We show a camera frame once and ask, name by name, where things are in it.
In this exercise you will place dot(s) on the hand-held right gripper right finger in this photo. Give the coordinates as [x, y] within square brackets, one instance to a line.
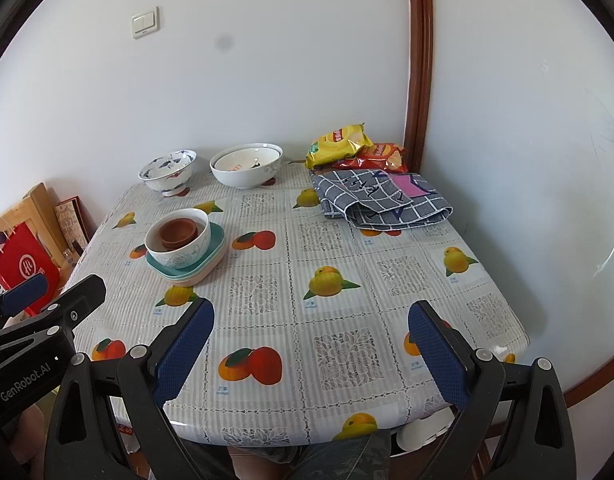
[437, 355]

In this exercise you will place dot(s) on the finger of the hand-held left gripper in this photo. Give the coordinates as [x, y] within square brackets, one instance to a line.
[22, 294]
[84, 297]

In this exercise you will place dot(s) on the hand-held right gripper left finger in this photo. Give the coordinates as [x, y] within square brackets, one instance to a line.
[184, 350]

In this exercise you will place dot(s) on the pink square plate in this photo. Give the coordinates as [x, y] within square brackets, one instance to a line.
[194, 282]

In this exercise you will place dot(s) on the teal square plate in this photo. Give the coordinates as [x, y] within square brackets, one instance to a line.
[179, 275]

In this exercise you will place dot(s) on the white patterned bowl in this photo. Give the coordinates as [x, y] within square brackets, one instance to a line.
[182, 257]

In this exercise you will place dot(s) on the small brown bowl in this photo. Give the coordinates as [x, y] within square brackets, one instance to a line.
[179, 225]
[179, 244]

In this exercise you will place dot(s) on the green square plate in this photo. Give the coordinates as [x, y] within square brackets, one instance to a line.
[217, 245]

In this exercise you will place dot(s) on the person's left forearm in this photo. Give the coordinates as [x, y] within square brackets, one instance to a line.
[27, 435]

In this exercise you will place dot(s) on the red paper bag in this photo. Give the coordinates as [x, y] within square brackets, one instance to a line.
[22, 260]

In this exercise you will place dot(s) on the white plastic stool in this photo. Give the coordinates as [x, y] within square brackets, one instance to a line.
[424, 432]

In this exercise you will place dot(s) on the fruit print tablecloth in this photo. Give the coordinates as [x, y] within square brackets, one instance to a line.
[312, 350]

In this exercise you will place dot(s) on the blue floral footed bowl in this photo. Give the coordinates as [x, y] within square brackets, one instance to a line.
[167, 177]

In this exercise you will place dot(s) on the grey checked folded cloth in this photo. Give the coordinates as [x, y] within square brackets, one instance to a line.
[392, 205]

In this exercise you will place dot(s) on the brown wooden baseboard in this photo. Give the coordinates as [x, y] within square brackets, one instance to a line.
[592, 380]

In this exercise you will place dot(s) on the person's leg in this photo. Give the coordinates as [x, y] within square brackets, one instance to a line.
[312, 460]

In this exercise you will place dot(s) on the large white bowl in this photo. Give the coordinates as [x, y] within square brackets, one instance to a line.
[244, 179]

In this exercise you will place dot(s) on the white bowl with red print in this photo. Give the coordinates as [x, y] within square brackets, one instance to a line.
[244, 161]

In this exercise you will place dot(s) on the red snack bag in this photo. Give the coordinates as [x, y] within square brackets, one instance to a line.
[384, 156]

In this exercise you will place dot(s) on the yellow snack bag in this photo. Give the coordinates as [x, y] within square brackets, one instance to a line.
[337, 146]

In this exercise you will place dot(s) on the light wooden frame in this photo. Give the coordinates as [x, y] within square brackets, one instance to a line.
[37, 207]

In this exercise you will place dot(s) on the white light switch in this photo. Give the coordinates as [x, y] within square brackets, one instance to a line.
[145, 22]

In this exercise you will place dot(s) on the brown wooden door frame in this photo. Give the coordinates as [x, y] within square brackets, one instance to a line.
[419, 60]

